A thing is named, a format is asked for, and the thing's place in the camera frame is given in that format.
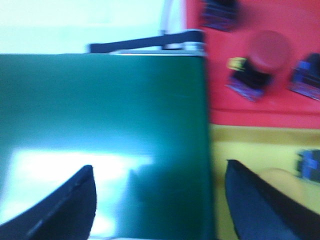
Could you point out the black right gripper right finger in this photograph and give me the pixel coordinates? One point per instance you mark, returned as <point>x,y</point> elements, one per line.
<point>261,212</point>

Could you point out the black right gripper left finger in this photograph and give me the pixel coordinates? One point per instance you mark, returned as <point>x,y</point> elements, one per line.
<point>66,214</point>

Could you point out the yellow mushroom push button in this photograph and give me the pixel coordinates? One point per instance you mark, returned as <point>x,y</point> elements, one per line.
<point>308,165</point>

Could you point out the red mushroom push button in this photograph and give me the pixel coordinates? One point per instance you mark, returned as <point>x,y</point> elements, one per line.
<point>268,52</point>

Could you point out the yellow plastic tray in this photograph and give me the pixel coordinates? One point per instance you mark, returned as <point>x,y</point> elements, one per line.
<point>259,148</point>

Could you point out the green conveyor belt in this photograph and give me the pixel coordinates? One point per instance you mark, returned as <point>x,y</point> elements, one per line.
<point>140,121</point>

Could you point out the red plastic tray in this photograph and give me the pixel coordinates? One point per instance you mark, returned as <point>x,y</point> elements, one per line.
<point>299,21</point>

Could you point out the aluminium conveyor frame rail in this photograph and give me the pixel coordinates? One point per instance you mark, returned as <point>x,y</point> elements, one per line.
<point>187,43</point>

